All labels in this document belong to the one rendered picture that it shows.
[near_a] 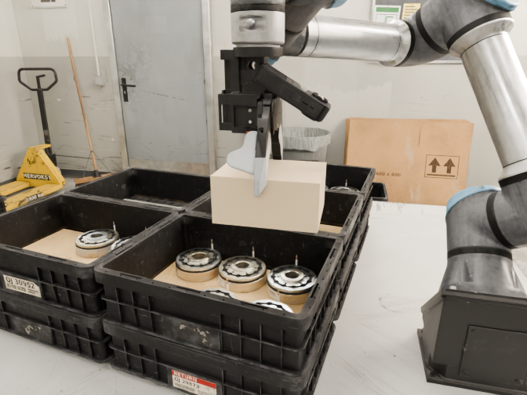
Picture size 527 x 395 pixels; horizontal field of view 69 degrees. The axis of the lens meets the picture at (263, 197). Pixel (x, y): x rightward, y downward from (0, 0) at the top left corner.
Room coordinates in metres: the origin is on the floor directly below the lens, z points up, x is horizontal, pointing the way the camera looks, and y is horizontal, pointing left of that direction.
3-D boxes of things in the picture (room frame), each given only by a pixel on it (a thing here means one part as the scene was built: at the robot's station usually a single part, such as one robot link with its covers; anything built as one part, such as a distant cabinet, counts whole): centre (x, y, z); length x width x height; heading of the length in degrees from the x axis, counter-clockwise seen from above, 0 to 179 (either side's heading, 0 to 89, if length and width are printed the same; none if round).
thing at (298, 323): (0.67, 0.07, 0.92); 0.40 x 0.30 x 0.02; 68
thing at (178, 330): (0.67, 0.07, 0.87); 0.40 x 0.30 x 0.11; 68
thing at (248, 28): (0.58, 0.01, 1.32); 0.08 x 0.08 x 0.05
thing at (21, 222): (0.82, 0.44, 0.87); 0.40 x 0.30 x 0.11; 68
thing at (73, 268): (0.82, 0.44, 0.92); 0.40 x 0.30 x 0.02; 68
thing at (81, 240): (0.88, 0.42, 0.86); 0.10 x 0.10 x 0.01
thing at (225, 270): (0.73, 0.05, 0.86); 0.10 x 0.10 x 0.01
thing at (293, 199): (0.58, -0.01, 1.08); 0.16 x 0.12 x 0.07; 77
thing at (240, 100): (0.59, 0.02, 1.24); 0.09 x 0.08 x 0.12; 77
